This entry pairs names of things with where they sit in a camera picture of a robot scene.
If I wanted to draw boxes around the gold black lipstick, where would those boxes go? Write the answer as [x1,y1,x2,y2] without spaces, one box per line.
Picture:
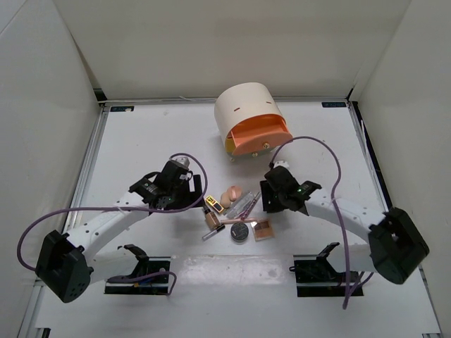
[205,196,225,214]

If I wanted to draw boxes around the foundation bottle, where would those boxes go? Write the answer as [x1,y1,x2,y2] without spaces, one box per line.
[202,205,221,230]

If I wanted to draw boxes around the clear plastic tube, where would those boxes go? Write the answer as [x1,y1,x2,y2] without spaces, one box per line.
[225,192,254,219]

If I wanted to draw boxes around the pink blush palette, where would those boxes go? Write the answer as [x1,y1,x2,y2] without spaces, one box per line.
[251,220,274,242]

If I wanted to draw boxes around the pink pencil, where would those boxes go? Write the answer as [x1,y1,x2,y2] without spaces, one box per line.
[220,218,259,225]

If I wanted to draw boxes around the silver black mascara tube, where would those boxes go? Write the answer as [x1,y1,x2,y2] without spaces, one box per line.
[202,225,226,242]

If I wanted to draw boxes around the round black compact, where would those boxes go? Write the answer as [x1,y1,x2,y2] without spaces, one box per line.
[230,223,249,243]

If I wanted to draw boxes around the yellow drawer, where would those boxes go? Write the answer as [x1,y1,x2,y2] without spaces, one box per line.
[224,137,236,156]

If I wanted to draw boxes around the pink top drawer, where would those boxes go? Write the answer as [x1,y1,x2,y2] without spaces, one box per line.
[226,114,292,156]

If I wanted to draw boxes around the cream drawer organizer box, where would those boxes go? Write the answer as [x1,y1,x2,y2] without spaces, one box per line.
[214,82,284,158]

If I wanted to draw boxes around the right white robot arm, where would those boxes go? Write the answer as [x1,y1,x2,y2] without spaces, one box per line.
[260,166,430,284]

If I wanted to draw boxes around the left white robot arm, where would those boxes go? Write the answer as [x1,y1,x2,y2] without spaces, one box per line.
[35,157,208,303]

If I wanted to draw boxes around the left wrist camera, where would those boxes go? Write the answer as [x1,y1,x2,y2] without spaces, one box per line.
[171,156,190,168]

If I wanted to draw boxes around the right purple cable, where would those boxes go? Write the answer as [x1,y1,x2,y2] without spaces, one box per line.
[269,136,375,311]

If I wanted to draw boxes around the purple cable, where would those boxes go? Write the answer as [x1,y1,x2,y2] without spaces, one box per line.
[17,152,209,296]
[269,136,375,311]

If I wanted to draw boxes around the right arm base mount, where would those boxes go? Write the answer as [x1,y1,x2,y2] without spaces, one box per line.
[289,242,345,298]

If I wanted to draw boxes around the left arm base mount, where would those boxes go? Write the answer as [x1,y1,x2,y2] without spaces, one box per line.
[104,244,178,296]

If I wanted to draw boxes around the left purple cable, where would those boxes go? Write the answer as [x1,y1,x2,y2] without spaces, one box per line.
[17,152,209,296]

